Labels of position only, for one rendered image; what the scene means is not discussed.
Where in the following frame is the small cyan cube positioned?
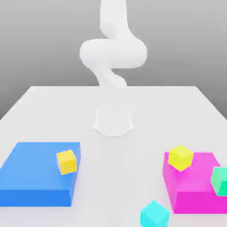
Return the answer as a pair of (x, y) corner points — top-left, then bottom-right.
(140, 200), (170, 227)

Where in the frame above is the large magenta box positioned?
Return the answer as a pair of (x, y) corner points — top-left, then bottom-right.
(162, 152), (227, 215)

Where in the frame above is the small orange-yellow cube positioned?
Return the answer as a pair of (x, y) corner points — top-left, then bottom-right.
(56, 149), (78, 176)

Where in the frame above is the small lemon yellow cube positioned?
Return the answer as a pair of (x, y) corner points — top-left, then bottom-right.
(168, 145), (194, 172)

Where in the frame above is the large blue box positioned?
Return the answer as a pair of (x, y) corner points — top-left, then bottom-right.
(0, 141), (81, 207)

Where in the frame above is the small green cube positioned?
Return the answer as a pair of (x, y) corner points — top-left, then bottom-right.
(210, 166), (227, 197)

